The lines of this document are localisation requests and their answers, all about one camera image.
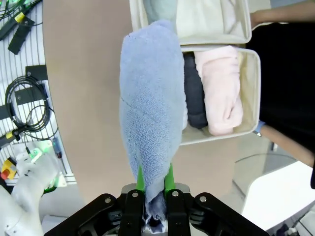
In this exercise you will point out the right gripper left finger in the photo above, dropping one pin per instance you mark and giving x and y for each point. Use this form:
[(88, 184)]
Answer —
[(130, 216)]

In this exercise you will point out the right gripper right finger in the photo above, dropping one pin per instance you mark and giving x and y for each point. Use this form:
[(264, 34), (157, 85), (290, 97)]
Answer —
[(179, 216)]

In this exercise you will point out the blue towel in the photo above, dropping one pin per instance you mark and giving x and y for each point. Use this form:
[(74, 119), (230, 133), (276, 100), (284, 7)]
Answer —
[(152, 98)]

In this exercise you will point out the dark grey towel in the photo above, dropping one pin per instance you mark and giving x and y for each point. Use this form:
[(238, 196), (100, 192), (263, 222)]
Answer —
[(194, 93)]

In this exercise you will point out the pink towel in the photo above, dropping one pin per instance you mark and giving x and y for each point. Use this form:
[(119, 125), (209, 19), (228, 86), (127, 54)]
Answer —
[(219, 86)]

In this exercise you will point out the light teal towel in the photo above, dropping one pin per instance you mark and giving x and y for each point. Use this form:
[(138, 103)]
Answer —
[(157, 9)]

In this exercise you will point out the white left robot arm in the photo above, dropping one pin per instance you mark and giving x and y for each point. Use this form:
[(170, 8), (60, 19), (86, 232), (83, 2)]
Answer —
[(27, 191)]

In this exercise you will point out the person's right forearm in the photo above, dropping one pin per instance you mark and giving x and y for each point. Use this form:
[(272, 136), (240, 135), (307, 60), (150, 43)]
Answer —
[(283, 14)]

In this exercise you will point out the white table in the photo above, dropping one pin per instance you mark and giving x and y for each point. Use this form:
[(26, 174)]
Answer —
[(275, 199)]

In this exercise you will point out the blue red screwdriver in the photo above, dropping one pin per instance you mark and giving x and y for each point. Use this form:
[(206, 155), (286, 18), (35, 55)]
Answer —
[(57, 150)]

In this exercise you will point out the yellow emergency stop button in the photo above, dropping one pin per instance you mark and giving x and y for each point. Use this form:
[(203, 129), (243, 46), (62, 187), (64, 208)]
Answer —
[(6, 169)]

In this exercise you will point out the beige fabric storage bin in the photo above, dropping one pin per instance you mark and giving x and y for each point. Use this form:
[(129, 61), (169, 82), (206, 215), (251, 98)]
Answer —
[(248, 86), (209, 19)]

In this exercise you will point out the black mounting plate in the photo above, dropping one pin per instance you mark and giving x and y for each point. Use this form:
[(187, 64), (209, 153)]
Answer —
[(28, 94)]

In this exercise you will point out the person in black polo shirt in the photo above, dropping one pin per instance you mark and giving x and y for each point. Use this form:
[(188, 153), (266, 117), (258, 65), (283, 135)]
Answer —
[(285, 86)]

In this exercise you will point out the black clamp with yellow label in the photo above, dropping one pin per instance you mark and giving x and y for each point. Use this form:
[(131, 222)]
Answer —
[(21, 34)]

